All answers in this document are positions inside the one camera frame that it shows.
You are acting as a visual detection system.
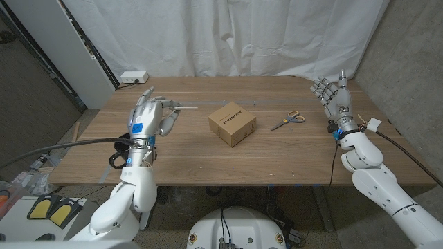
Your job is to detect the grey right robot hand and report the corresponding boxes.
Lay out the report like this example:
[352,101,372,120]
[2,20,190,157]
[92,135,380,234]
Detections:
[309,68,359,133]

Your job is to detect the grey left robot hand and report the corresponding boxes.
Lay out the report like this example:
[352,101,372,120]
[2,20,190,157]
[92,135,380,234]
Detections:
[127,86,182,142]

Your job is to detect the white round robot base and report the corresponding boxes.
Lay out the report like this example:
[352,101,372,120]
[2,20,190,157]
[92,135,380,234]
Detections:
[186,206,287,249]

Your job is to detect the grey and yellow scissors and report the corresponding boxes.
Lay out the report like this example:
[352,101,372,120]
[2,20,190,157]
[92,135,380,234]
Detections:
[270,110,306,131]

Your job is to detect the brown cardboard box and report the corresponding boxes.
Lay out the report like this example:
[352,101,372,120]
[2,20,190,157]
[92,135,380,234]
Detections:
[208,100,257,149]

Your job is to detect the grey power adapter box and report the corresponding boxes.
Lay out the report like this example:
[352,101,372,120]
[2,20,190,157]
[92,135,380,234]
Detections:
[288,228,304,247]

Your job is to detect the black mug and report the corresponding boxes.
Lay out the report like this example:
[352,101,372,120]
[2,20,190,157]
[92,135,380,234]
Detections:
[109,133,136,170]

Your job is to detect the white power strip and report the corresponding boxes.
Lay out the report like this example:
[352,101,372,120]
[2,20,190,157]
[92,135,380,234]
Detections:
[120,71,150,84]

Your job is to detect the white cabinet panel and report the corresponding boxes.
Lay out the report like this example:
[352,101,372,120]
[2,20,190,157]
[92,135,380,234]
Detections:
[3,0,120,110]

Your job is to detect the grey table leg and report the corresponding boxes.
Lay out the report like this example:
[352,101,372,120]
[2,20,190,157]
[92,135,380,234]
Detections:
[138,185,159,231]
[312,185,335,233]

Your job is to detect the white cloth curtain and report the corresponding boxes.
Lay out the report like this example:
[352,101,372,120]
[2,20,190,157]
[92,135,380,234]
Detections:
[62,0,392,83]

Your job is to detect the clear plastic bags pile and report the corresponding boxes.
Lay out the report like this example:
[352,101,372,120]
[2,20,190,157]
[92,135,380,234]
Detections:
[12,151,55,195]

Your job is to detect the yellow and black foot pedal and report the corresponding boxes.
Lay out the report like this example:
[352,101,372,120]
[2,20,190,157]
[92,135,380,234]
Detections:
[26,194,57,220]
[47,197,84,230]

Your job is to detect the white floor platform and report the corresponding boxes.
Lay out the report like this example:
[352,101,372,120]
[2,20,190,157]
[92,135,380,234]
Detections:
[0,196,100,242]

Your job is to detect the black power strip cord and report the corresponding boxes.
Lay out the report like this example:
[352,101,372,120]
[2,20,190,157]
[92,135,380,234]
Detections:
[116,78,140,90]

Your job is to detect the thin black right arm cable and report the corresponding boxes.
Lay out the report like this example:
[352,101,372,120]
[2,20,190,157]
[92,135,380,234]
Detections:
[325,142,340,195]

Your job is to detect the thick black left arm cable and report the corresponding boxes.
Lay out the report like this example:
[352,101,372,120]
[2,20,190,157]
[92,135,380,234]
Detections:
[0,137,138,170]

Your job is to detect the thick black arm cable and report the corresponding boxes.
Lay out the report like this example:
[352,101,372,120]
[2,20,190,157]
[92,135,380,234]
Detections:
[0,137,138,170]
[366,117,443,190]

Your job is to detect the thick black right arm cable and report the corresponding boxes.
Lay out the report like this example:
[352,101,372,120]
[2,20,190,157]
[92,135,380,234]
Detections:
[366,117,443,190]

